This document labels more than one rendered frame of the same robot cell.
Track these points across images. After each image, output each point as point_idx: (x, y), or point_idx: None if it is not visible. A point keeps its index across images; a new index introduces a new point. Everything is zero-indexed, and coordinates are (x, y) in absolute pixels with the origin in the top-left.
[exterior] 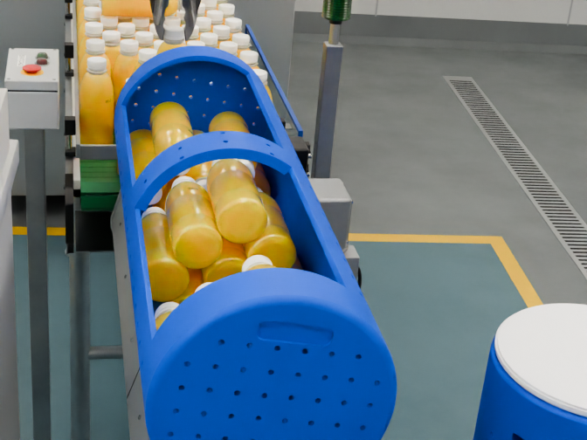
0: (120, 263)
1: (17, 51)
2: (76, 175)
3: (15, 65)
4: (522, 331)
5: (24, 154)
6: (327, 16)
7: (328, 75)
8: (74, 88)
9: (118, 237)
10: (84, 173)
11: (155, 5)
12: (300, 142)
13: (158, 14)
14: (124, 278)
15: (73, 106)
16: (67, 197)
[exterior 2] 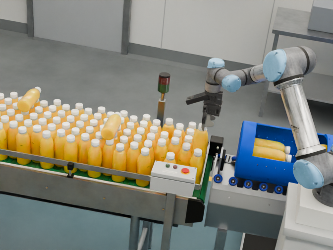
0: (251, 205)
1: (155, 170)
2: (192, 197)
3: (175, 174)
4: None
5: (173, 205)
6: (165, 92)
7: (164, 111)
8: (132, 174)
9: (233, 201)
10: None
11: (205, 120)
12: (217, 137)
13: (208, 122)
14: (267, 206)
15: (113, 183)
16: (203, 205)
